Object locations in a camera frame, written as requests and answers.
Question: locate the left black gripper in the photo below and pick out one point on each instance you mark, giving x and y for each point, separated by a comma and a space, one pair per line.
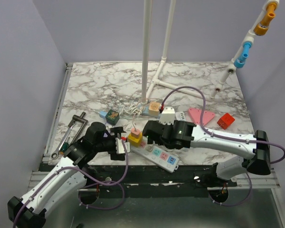
117, 132

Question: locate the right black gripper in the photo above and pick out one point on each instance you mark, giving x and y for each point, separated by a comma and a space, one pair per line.
150, 140

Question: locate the yellow cube socket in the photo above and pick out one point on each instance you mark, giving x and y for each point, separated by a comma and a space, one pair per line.
135, 139

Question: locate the white multicolour power strip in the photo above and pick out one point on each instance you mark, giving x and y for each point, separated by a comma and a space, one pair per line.
157, 156

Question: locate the red cube socket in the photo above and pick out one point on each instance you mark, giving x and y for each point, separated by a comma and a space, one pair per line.
225, 121

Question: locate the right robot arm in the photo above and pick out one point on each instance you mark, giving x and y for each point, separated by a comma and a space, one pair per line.
252, 151

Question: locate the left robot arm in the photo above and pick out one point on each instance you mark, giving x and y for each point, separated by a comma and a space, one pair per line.
32, 209

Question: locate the dark green cube socket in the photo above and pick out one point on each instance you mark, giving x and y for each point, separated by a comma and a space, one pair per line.
112, 117

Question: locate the pink charger plug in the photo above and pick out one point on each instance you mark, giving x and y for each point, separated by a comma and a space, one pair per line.
135, 131

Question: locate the wooden cube socket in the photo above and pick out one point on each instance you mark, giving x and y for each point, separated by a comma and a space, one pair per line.
154, 105

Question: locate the white USB charger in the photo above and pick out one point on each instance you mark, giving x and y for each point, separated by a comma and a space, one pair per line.
180, 116

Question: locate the silver wrench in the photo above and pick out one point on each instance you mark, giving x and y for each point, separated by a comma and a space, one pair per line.
55, 154

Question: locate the blue pipe fitting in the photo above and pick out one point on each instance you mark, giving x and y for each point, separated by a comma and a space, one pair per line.
241, 60

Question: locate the orange pipe fitting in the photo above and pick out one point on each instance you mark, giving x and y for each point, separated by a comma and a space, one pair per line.
262, 27

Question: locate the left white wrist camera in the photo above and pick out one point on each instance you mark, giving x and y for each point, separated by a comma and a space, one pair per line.
122, 147

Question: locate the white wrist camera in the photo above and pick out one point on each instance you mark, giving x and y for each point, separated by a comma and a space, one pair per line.
167, 116
122, 147

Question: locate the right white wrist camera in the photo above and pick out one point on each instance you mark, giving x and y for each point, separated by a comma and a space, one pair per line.
167, 116

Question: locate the black metal base rail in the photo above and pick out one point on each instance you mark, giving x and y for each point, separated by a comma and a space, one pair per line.
150, 181

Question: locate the green handled screwdriver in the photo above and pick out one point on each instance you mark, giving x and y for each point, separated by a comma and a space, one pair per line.
64, 147

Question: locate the white PVC pipe frame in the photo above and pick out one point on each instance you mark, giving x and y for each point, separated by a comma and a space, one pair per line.
147, 15

